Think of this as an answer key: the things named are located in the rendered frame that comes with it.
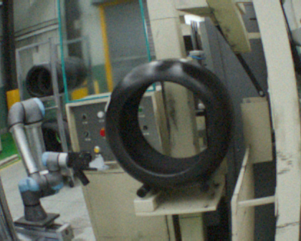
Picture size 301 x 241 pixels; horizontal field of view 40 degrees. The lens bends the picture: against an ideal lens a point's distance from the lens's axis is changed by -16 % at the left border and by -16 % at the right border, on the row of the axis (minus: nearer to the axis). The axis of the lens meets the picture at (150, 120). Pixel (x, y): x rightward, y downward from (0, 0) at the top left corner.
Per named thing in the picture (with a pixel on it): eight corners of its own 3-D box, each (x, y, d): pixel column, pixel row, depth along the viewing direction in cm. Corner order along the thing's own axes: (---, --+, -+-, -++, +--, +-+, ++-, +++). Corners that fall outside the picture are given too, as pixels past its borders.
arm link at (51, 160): (48, 164, 232) (46, 149, 230) (65, 166, 229) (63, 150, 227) (42, 169, 225) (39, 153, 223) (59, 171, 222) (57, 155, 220)
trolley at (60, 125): (72, 165, 710) (55, 43, 683) (113, 163, 686) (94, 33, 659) (31, 188, 584) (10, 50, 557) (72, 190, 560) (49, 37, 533)
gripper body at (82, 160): (87, 154, 216) (64, 153, 219) (88, 172, 217) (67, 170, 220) (92, 150, 223) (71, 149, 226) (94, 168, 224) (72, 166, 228)
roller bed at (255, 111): (248, 154, 238) (242, 98, 234) (272, 150, 234) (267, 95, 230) (246, 164, 219) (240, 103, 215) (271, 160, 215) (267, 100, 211)
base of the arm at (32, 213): (20, 219, 230) (16, 204, 229) (32, 212, 244) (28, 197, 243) (39, 222, 225) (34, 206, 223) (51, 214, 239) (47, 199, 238)
